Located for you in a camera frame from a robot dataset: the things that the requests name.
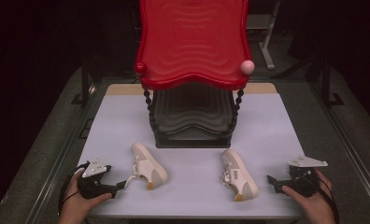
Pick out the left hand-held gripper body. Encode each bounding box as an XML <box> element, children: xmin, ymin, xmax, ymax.
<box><xmin>78</xmin><ymin>157</ymin><xmax>119</xmax><ymax>200</ymax></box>

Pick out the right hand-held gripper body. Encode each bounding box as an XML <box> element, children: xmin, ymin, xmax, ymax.
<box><xmin>285</xmin><ymin>155</ymin><xmax>329</xmax><ymax>199</ymax></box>

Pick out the white sneaker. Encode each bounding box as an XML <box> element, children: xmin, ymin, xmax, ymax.
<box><xmin>219</xmin><ymin>148</ymin><xmax>259</xmax><ymax>203</ymax></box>
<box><xmin>124</xmin><ymin>142</ymin><xmax>169</xmax><ymax>190</ymax></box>

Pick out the red and black shoe rack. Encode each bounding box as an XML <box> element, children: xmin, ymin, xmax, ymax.
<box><xmin>134</xmin><ymin>0</ymin><xmax>256</xmax><ymax>149</ymax></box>

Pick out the person's right hand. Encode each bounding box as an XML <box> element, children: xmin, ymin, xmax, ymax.
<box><xmin>281</xmin><ymin>168</ymin><xmax>334</xmax><ymax>218</ymax></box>

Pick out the person's left hand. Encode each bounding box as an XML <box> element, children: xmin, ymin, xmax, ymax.
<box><xmin>60</xmin><ymin>170</ymin><xmax>113</xmax><ymax>218</ymax></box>

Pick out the white table mat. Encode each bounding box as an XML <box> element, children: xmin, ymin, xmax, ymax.
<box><xmin>57</xmin><ymin>92</ymin><xmax>331</xmax><ymax>218</ymax></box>

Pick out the dark metal stand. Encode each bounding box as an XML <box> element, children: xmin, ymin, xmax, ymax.
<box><xmin>320</xmin><ymin>55</ymin><xmax>346</xmax><ymax>107</ymax></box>
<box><xmin>70</xmin><ymin>59</ymin><xmax>97</xmax><ymax>107</ymax></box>

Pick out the white metal stand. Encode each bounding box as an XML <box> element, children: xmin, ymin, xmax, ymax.
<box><xmin>246</xmin><ymin>0</ymin><xmax>282</xmax><ymax>71</ymax></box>

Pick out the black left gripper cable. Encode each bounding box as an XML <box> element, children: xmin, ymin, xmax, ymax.
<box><xmin>57</xmin><ymin>161</ymin><xmax>91</xmax><ymax>217</ymax></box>

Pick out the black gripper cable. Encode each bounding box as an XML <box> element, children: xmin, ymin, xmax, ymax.
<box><xmin>57</xmin><ymin>161</ymin><xmax>91</xmax><ymax>217</ymax></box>
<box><xmin>308</xmin><ymin>174</ymin><xmax>341</xmax><ymax>224</ymax></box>

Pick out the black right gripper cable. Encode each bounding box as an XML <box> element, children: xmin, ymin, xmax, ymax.
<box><xmin>308</xmin><ymin>174</ymin><xmax>341</xmax><ymax>224</ymax></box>

